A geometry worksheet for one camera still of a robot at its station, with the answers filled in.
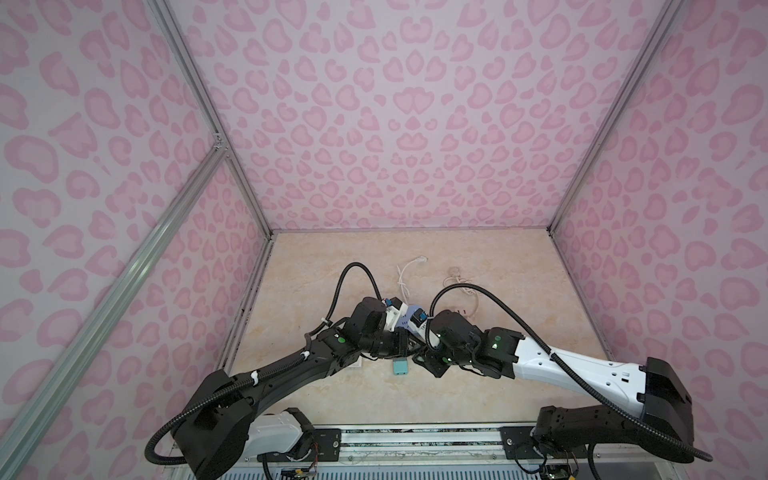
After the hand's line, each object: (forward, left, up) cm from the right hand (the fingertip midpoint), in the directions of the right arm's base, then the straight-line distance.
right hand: (417, 353), depth 74 cm
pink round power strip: (+20, -17, -14) cm, 30 cm away
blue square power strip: (+7, +3, +5) cm, 9 cm away
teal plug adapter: (+1, +4, -12) cm, 12 cm away
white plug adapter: (+1, +16, -11) cm, 20 cm away
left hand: (0, -3, +2) cm, 3 cm away
